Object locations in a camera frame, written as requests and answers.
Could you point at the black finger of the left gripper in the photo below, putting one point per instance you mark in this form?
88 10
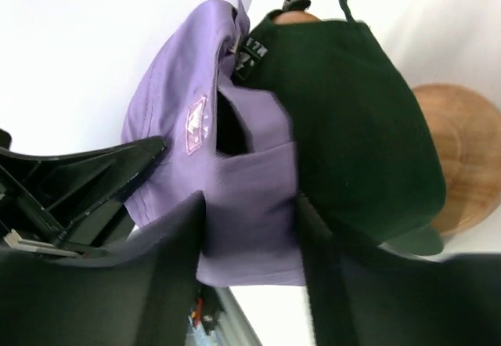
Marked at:
70 205

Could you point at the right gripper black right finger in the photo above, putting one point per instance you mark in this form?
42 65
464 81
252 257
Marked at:
361 295

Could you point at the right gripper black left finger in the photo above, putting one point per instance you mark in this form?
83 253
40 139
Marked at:
137 292

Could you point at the dark green baseball cap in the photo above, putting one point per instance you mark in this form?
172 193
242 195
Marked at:
366 159

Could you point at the lilac baseball cap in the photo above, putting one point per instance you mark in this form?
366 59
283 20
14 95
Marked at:
233 144

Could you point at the wooden hat stand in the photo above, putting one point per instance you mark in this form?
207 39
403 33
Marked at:
465 131

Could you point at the aluminium mounting rail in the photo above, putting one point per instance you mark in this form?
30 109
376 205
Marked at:
216 319

